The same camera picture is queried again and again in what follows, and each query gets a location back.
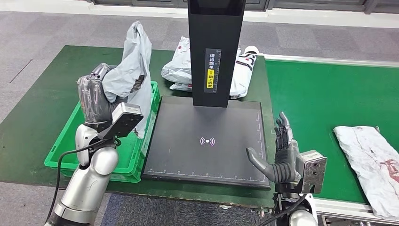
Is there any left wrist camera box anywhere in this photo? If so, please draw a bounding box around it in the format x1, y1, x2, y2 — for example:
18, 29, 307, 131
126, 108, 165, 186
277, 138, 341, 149
98, 102, 144, 140

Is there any dark green table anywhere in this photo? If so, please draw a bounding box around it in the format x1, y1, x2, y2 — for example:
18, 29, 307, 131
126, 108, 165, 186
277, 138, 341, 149
0, 45, 278, 209

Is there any grey parcel bag red dot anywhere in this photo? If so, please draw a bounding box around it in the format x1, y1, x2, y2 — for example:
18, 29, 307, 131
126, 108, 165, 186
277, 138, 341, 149
161, 36, 192, 92

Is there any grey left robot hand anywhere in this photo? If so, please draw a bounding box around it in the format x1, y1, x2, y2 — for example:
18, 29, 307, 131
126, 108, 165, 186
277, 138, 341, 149
77, 63, 128, 125

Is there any yellow and grey ruler label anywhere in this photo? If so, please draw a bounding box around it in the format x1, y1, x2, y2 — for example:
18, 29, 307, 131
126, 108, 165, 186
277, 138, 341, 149
204, 48, 222, 94

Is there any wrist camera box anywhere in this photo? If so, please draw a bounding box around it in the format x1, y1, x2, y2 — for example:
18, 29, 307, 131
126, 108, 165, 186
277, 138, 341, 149
98, 102, 144, 140
296, 150, 328, 194

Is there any pale conveyor side rail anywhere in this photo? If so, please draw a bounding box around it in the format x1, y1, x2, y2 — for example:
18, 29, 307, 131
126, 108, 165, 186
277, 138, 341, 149
313, 198, 399, 223
264, 53, 399, 68

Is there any white parcel bag black lettering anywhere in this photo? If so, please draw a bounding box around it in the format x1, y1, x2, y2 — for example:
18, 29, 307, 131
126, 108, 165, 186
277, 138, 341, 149
229, 45, 261, 99

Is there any grey window frame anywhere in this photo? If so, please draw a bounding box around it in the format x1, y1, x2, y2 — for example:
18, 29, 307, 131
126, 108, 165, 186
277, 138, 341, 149
87, 0, 399, 15

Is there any black inbound scanner machine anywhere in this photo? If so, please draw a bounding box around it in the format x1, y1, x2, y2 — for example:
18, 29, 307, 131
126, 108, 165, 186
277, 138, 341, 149
142, 0, 272, 191

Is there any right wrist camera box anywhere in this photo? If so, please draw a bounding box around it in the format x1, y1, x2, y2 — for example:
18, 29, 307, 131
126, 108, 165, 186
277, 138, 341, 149
296, 150, 328, 194

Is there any grey parcel bag red print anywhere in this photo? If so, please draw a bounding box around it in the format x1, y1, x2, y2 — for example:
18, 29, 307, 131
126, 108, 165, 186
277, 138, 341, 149
102, 21, 153, 139

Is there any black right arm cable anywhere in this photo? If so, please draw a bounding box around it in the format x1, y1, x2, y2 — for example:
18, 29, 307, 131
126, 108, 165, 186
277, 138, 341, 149
258, 193, 308, 226

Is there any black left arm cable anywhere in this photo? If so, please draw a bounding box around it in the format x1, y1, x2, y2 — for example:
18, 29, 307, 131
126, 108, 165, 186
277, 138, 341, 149
45, 138, 120, 224

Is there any green plastic crate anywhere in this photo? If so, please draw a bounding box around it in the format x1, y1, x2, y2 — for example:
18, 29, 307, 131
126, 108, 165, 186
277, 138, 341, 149
44, 80, 161, 184

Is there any grey parcel bag red streak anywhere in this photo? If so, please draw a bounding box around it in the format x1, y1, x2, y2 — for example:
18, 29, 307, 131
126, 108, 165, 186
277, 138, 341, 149
333, 125, 399, 220

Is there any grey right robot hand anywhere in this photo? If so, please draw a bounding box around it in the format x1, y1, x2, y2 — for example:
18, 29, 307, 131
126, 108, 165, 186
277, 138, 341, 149
245, 112, 303, 185

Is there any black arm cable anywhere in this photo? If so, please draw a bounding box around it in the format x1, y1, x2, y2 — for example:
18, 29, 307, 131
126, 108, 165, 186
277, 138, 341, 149
258, 193, 308, 226
45, 138, 120, 224

